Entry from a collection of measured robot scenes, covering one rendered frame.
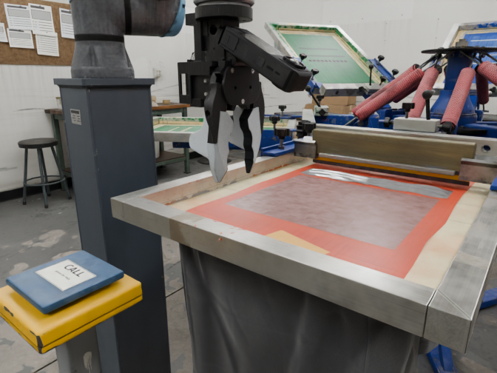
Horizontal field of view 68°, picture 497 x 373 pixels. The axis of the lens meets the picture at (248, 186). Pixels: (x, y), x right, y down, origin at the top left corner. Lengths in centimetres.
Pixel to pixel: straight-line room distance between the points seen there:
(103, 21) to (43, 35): 353
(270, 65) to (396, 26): 496
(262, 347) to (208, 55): 50
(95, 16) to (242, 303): 72
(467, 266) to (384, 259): 11
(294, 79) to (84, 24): 68
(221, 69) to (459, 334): 37
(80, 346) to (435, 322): 42
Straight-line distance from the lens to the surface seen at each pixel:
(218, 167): 47
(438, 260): 60
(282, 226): 65
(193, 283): 77
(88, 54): 100
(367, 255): 57
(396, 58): 533
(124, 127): 99
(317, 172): 101
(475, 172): 97
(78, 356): 56
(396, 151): 101
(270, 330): 69
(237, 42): 46
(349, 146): 105
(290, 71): 42
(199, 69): 48
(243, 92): 48
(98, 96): 96
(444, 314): 42
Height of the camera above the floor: 120
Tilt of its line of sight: 16 degrees down
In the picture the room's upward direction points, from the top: straight up
